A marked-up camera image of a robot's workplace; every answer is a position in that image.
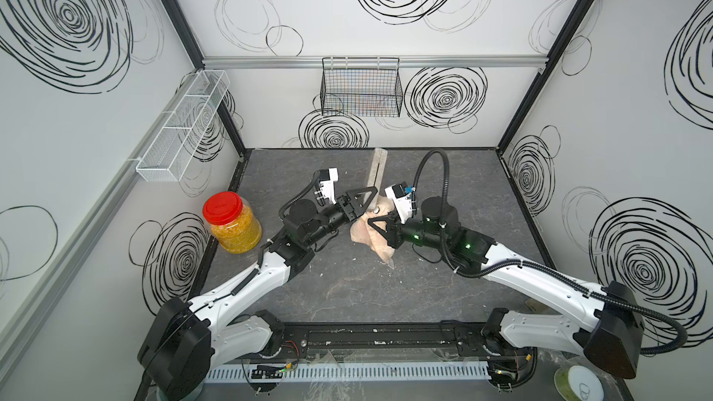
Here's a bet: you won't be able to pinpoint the white wire wall shelf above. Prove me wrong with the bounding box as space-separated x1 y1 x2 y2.
136 70 230 182

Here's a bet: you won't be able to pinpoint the green white tape roll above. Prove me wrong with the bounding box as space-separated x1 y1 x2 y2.
553 366 605 401

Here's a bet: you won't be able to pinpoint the red lid jar yellow grains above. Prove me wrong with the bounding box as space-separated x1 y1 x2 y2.
202 191 262 254

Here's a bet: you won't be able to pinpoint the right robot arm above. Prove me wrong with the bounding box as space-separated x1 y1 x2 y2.
368 197 644 379

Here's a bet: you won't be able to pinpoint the grey rectangular eyeglass case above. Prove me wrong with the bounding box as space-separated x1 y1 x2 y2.
366 148 388 190

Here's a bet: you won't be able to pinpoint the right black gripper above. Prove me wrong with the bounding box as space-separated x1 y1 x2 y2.
368 209 447 254

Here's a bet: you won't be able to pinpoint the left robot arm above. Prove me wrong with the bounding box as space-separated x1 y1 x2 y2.
135 187 379 400

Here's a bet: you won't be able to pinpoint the black wire wall basket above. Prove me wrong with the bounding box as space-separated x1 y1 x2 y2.
319 57 404 118

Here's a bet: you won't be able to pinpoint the black corrugated cable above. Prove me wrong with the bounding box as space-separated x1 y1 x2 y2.
277 172 324 222
411 149 689 356

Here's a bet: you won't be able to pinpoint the black corrugated left cable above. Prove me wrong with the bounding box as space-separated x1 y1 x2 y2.
277 172 324 222

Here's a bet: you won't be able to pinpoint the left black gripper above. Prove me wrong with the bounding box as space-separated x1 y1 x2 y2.
303 190 376 250

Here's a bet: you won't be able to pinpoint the black corrugated right cable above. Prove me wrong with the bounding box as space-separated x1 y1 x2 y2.
411 149 689 356

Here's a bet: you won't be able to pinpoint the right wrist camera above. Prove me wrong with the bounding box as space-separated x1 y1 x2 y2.
385 182 414 225

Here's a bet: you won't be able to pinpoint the white slotted cable duct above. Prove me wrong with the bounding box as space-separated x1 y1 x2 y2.
205 361 491 384

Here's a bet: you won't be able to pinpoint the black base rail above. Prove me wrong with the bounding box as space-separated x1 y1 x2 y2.
233 322 536 361

